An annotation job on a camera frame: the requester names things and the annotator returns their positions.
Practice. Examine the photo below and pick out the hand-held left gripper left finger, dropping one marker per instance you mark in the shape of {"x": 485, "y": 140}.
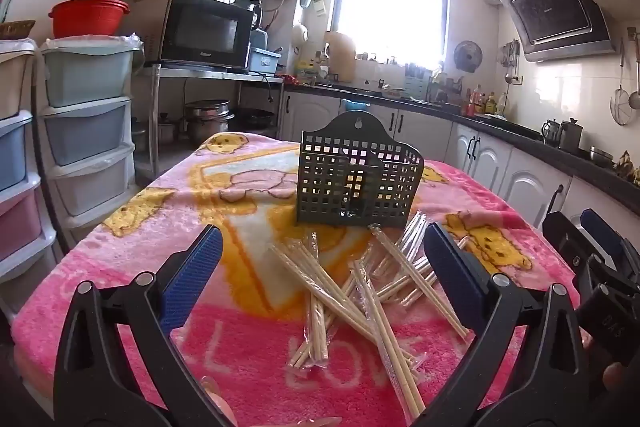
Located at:
{"x": 192, "y": 279}

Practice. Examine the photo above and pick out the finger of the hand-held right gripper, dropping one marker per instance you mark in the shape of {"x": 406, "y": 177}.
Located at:
{"x": 562, "y": 237}
{"x": 602, "y": 232}

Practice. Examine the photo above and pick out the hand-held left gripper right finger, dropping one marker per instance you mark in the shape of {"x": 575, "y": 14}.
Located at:
{"x": 457, "y": 272}

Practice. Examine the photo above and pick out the pile of chopsticks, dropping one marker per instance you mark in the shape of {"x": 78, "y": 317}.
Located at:
{"x": 345, "y": 297}

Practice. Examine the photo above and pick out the dark perforated chopstick holder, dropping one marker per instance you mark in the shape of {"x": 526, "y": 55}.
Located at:
{"x": 360, "y": 177}

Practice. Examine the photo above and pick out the person's right hand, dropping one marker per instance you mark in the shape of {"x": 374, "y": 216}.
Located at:
{"x": 617, "y": 379}

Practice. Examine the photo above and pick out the person's left hand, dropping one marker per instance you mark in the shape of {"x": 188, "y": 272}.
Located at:
{"x": 217, "y": 399}

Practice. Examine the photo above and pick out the steel bowl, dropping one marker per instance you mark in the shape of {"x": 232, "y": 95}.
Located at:
{"x": 601, "y": 156}

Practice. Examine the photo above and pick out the white kitchen base cabinets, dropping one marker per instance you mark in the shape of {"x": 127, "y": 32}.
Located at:
{"x": 500, "y": 162}

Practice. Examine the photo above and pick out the steel kettle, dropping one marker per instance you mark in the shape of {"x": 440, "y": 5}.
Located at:
{"x": 570, "y": 134}

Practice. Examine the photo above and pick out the pink printed blanket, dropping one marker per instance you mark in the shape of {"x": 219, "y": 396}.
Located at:
{"x": 240, "y": 187}

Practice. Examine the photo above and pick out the small steel pot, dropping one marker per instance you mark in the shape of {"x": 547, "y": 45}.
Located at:
{"x": 166, "y": 127}

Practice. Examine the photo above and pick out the row of condiment bottles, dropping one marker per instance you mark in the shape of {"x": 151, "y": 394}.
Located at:
{"x": 482, "y": 102}

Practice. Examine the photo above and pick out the stacked steel pots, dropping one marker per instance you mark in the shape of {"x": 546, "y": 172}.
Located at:
{"x": 207, "y": 122}

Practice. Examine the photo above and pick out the black wok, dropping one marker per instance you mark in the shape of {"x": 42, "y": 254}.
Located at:
{"x": 252, "y": 117}

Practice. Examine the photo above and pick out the pale blue drawer unit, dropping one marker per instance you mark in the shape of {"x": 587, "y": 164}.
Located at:
{"x": 85, "y": 127}

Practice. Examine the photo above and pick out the knife holder rack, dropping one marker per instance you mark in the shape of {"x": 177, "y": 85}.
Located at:
{"x": 417, "y": 82}

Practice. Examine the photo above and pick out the metal shelf rack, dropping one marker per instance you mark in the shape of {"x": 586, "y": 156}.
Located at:
{"x": 200, "y": 77}

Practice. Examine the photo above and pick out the multicolour drawer unit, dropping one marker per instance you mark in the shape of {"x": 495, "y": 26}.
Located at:
{"x": 15, "y": 167}

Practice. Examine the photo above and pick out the black range hood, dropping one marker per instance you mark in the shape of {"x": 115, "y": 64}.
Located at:
{"x": 560, "y": 7}

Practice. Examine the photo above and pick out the blue dish bin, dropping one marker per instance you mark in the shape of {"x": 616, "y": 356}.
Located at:
{"x": 264, "y": 59}

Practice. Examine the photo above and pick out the pale cutting board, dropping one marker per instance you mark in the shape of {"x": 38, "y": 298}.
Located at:
{"x": 340, "y": 54}

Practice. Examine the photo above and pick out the black microwave oven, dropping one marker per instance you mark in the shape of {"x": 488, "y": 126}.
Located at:
{"x": 205, "y": 29}

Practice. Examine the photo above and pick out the white hanging lid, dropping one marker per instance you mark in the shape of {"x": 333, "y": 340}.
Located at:
{"x": 299, "y": 33}

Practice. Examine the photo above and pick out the red plastic basin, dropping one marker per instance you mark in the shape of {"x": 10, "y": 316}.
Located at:
{"x": 87, "y": 17}

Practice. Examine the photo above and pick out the wicker basket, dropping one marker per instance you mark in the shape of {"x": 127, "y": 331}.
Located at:
{"x": 15, "y": 29}

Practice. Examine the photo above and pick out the small wall fan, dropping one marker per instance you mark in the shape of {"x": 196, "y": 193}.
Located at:
{"x": 468, "y": 56}

